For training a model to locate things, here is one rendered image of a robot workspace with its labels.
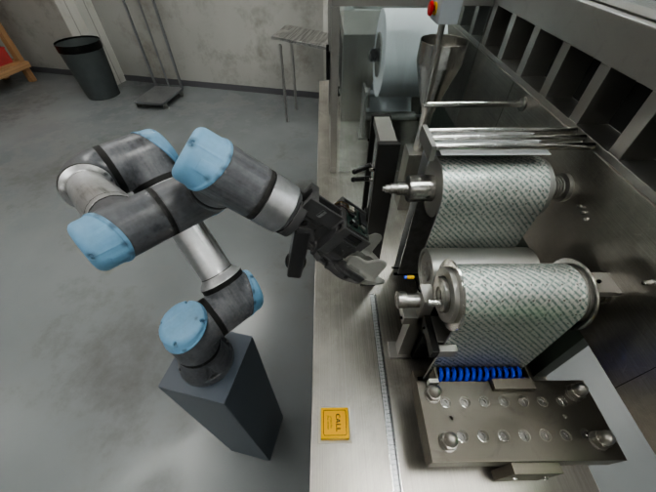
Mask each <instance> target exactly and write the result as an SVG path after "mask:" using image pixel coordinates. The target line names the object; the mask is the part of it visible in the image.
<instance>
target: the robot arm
mask: <svg viewBox="0 0 656 492"><path fill-rule="evenodd" d="M57 189H58V192H59V194H60V196H61V198H62V199H63V200H64V201H65V202H66V203H67V204H68V205H70V206H72V207H74V208H76V210H77V211H78V213H79V214H80V216H81V217H82V218H80V219H78V220H76V221H74V222H72V223H70V224H69V225H68V226H67V232H68V234H69V235H70V237H71V238H72V240H73V241H74V243H75V244H76V245H77V247H78V248H79V249H80V251H81V252H82V253H83V254H84V256H85V257H86V258H87V259H88V260H89V261H90V263H91V264H92V265H93V266H94V267H95V268H97V269H99V270H110V269H112V268H114V267H117V266H119V265H121V264H123V263H127V262H131V261H132V260H133V259H134V258H135V257H136V256H138V255H140V254H142V253H143V252H145V251H147V250H149V249H151V248H153V247H155V246H156V245H158V244H160V243H162V242H164V241H166V240H168V239H169V238H171V237H173V239H174V240H175V242H176V243H177V245H178V246H179V248H180V249H181V251H182V252H183V254H184V256H185V257H186V259H187V260H188V261H189V263H190V264H191V266H192V267H193V269H194V270H195V272H196V273H197V275H198V276H199V278H200V279H201V281H202V286H201V292H202V294H203V295H204V297H203V298H202V299H200V300H199V301H197V302H195V301H188V302H187V301H184V302H181V303H178V304H176V305H174V306H173V307H171V308H170V309H169V310H168V311H167V312H166V313H165V315H164V316H163V318H162V319H161V323H160V326H159V337H160V340H161V342H162V343H163V345H164V347H165V349H166V350H167V351H169V352H170V353H172V354H173V355H174V357H175V358H176V359H177V360H178V366H179V371H180V374H181V376H182V377H183V379H184V380H185V381H186V382H187V383H189V384H190V385H192V386H195V387H207V386H210V385H213V384H214V383H216V382H218V381H219V380H220V379H222V378H223V377H224V376H225V375H226V373H227V372H228V371H229V369H230V367H231V365H232V362H233V358H234V352H233V348H232V345H231V343H230V342H229V340H228V339H227V338H226V337H225V335H226V334H227V333H229V332H230V331H231V330H233V329H234V328H235V327H237V326H238V325H239V324H241V323H242V322H243V321H245V320H246V319H247V318H248V317H250V316H252V315H254V313H255V312H256V311H257V310H258V309H260V308H261V307H262V305H263V303H264V296H263V292H262V290H261V287H260V285H259V283H258V281H257V280H256V278H255V277H254V276H253V274H252V273H251V272H250V271H249V270H246V269H245V270H241V268H240V267H239V266H233V265H232V264H231V263H230V262H229V260H228V259H227V257H226V255H225V253H224V252H223V250H222V249H221V247H220V246H219V244H218V242H217V241H216V239H215V238H214V236H213V235H212V233H211V232H210V230H209V228H208V227H207V226H206V225H205V223H204V222H203V221H204V220H206V219H208V218H210V217H212V216H215V215H218V214H220V213H221V212H222V211H223V210H224V209H226V208H228V209H230V210H232V211H234V212H236V213H237V214H239V215H241V216H243V217H245V218H247V219H249V220H250V221H252V222H254V223H256V224H258V225H260V226H262V227H264V228H266V229H268V230H270V231H272V232H277V233H279V234H281V235H283V236H289V235H290V234H292V239H291V245H290V250H289V253H288V255H287V256H286V258H285V265H286V266H287V276H288V277H294V278H300V277H301V276H302V272H303V269H304V267H305V266H306V263H307V259H306V255H307V250H310V253H311V254H312V255H313V256H314V258H315V259H316V261H317V262H320V263H321V264H323V265H324V267H325V268H326V269H328V270H330V271H331V272H332V273H333V274H334V275H336V276H337V277H339V278H340V279H342V280H344V281H347V282H351V283H356V284H359V283H360V284H365V285H380V284H383V283H385V280H384V279H382V278H381V277H379V276H378V275H379V274H380V273H381V272H382V271H383V270H384V269H385V268H386V266H387V262H386V261H384V260H382V259H379V258H378V257H377V256H376V255H375V254H374V253H373V252H372V251H373V250H374V249H375V248H376V246H377V245H378V244H379V243H380V241H381V240H382V235H381V234H379V233H373V234H370V235H368V227H367V221H366V212H365V211H363V210H362V209H361V208H359V207H358V206H356V205H355V204H353V203H352V202H350V201H349V200H347V199H346V198H344V197H343V196H342V197H341V198H340V199H339V200H338V201H337V202H336V203H335V204H333V203H332V202H330V201H329V200H327V199H325V198H324V197H322V196H321V195H319V186H317V185H316V184H314V183H310V185H309V186H308V187H307V188H306V189H305V190H304V191H302V190H301V189H300V188H299V187H298V186H297V185H295V184H293V183H291V182H290V181H288V180H287V179H285V178H284V177H282V176H281V175H279V174H278V173H276V172H274V171H273V170H271V169H270V168H269V167H268V166H266V165H265V164H263V163H262V162H260V161H259V160H257V159H255V158H254V157H252V156H251V155H249V154H248V153H246V152H245V151H243V150H242V149H240V148H238V147H237V146H235V145H234V144H232V142H231V141H230V140H228V139H226V138H222V137H220V136H218V135H217V134H215V133H213V132H212V131H210V130H208V129H206V128H203V127H199V128H196V129H195V130H194V131H193V132H192V134H191V136H190V137H189V139H188V141H187V143H186V144H185V146H184V149H183V150H182V152H181V154H180V156H179V155H178V154H177V153H176V151H175V150H174V148H173V147H172V146H171V145H170V143H169V142H168V141H167V140H166V139H165V138H164V137H163V136H162V135H161V134H159V133H158V132H156V131H155V130H152V129H145V130H141V131H138V132H132V133H131V134H129V135H126V136H123V137H121V138H118V139H115V140H112V141H109V142H106V143H101V144H98V145H96V146H93V147H89V148H86V149H84V150H82V151H80V152H78V153H77V154H75V155H74V156H73V157H71V158H70V159H69V160H68V161H67V162H66V163H65V164H64V165H63V167H62V168H61V170H60V172H59V173H58V177H57ZM131 191H133V192H134V194H133V195H131V196H130V195H128V194H127V193H129V192H131ZM350 255H352V256H350ZM347 256H350V257H348V259H347V261H344V259H345V258H346V257H347Z"/></svg>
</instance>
